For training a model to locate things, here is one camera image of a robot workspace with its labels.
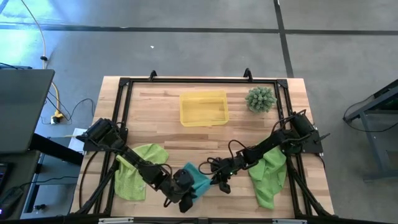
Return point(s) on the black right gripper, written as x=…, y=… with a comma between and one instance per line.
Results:
x=228, y=168

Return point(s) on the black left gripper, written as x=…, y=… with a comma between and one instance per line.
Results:
x=182, y=183

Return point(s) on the teal microfiber towel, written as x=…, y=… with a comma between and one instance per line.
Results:
x=200, y=182

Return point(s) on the green microfiber towel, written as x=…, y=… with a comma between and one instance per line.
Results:
x=267, y=180
x=130, y=183

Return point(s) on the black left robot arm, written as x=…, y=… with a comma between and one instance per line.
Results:
x=102, y=132

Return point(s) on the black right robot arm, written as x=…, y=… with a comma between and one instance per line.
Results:
x=301, y=124

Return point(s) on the yellow plastic basket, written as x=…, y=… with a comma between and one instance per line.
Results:
x=203, y=109

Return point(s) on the artificial plant in white pot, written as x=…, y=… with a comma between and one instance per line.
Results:
x=260, y=99

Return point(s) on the white paper sheet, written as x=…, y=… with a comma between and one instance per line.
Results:
x=76, y=143

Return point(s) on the black side desk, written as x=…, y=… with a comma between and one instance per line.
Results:
x=53, y=169

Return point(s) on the grey metal table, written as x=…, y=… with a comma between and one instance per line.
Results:
x=373, y=146

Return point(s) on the grey laptop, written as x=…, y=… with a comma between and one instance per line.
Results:
x=21, y=109

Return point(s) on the black aluminium table frame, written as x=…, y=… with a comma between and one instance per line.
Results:
x=202, y=81

